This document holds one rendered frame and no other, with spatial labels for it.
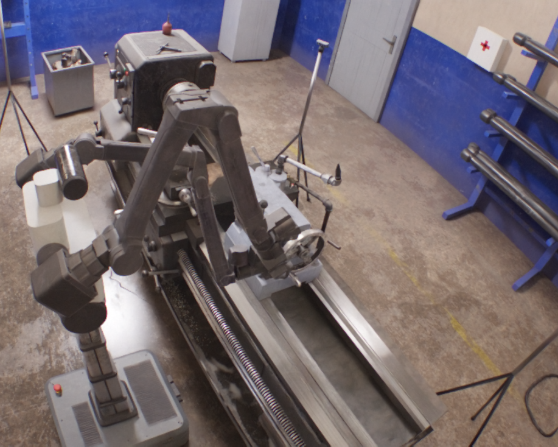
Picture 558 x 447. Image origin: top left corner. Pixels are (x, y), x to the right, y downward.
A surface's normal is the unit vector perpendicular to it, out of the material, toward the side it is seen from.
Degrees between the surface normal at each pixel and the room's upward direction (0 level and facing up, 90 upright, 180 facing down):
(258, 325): 36
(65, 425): 0
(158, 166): 89
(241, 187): 91
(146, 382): 0
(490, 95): 90
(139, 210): 89
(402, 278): 0
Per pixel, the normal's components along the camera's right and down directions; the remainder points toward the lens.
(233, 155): 0.47, 0.67
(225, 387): 0.18, -0.73
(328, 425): -0.34, -0.45
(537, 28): -0.84, 0.24
